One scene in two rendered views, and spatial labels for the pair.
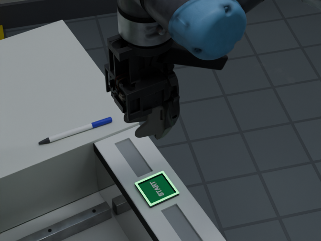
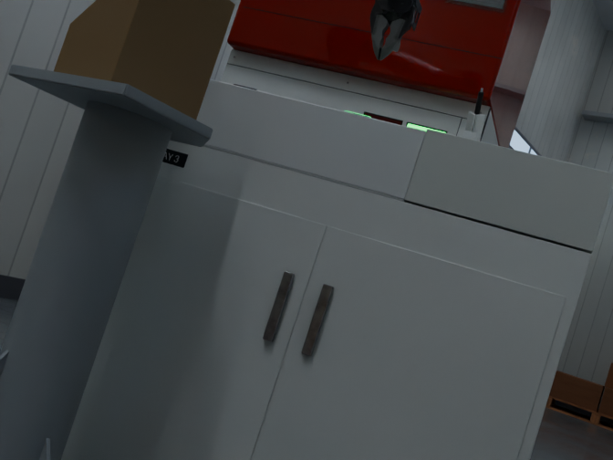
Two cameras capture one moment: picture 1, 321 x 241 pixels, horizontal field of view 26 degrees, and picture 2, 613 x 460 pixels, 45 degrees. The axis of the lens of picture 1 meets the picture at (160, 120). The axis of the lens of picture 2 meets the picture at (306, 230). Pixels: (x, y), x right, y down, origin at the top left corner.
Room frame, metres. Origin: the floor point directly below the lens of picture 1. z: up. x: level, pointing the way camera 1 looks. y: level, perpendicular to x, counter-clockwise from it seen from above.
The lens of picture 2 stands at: (1.84, -1.02, 0.62)
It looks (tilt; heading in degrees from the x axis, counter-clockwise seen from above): 3 degrees up; 139
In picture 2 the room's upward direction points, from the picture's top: 18 degrees clockwise
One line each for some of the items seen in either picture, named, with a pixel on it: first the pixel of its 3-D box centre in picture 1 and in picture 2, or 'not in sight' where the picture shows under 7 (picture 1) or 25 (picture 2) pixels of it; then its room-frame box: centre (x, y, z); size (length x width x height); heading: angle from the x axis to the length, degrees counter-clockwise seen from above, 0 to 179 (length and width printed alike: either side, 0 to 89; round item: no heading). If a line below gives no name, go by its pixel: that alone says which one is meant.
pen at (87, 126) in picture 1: (75, 130); not in sight; (0.86, 0.15, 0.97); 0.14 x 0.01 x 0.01; 115
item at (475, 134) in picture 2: not in sight; (469, 141); (0.77, 0.32, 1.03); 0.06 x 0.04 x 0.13; 119
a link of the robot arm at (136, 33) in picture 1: (147, 20); not in sight; (0.72, 0.02, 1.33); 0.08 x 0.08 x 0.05
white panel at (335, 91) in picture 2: not in sight; (332, 141); (0.22, 0.39, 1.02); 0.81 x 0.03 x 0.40; 29
